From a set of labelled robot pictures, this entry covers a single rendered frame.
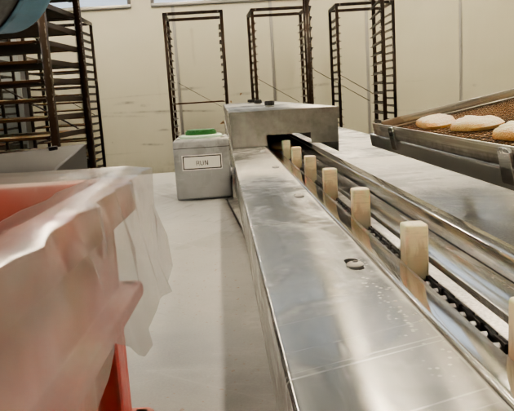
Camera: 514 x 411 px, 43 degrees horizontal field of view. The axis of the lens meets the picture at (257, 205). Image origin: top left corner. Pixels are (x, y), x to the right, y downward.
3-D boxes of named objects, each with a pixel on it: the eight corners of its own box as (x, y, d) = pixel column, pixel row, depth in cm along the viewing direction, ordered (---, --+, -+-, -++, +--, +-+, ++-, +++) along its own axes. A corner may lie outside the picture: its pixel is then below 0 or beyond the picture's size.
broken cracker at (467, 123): (440, 130, 70) (437, 121, 70) (471, 122, 71) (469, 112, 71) (489, 132, 60) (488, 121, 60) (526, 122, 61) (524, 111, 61)
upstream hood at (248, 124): (224, 125, 228) (223, 100, 227) (275, 121, 229) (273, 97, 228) (231, 158, 105) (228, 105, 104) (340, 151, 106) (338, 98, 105)
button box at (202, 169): (180, 217, 89) (174, 136, 87) (238, 213, 90) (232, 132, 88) (177, 228, 81) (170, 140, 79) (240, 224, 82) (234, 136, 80)
